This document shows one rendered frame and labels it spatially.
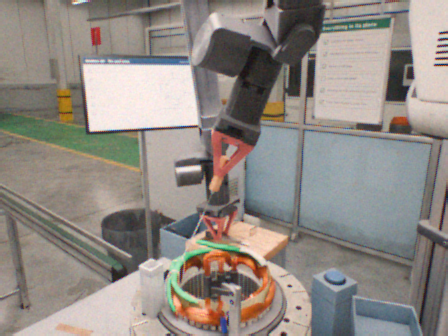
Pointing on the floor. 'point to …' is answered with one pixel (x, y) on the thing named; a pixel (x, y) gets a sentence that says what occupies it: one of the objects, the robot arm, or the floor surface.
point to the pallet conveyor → (111, 271)
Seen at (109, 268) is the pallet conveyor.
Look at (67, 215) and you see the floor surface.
